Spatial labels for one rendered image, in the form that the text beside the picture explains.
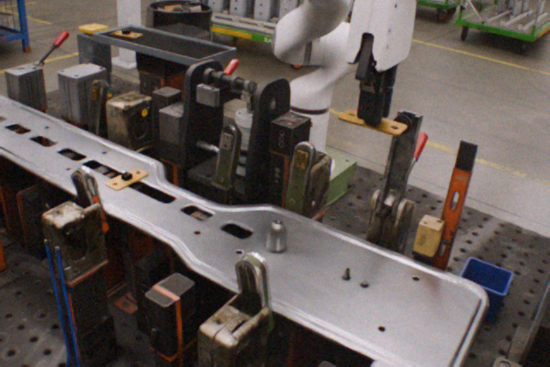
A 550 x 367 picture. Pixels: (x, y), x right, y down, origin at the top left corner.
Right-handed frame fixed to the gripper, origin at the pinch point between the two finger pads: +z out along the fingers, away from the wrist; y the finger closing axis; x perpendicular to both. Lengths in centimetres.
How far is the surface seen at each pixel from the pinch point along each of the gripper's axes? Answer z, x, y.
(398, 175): 16.5, 0.4, -14.5
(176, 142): 26, -48, -16
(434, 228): 21.3, 8.8, -10.9
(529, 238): 58, 23, -81
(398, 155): 13.3, -0.4, -15.1
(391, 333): 27.7, 10.2, 7.1
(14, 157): 28, -72, 9
